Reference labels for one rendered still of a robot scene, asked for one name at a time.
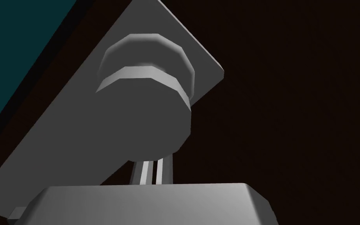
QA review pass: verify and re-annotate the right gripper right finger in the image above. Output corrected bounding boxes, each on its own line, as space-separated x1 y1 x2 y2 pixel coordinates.
155 155 174 185

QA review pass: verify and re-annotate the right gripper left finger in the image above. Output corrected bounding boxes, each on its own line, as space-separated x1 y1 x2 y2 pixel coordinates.
129 160 154 185

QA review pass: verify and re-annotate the grey round door knob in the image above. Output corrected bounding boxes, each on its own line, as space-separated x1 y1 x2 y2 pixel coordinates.
95 33 196 163

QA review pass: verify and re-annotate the grey door knob plate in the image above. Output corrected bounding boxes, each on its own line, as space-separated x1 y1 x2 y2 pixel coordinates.
0 0 225 220

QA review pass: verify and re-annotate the dark brown door leaf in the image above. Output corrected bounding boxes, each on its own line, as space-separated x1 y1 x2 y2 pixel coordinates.
0 0 360 225

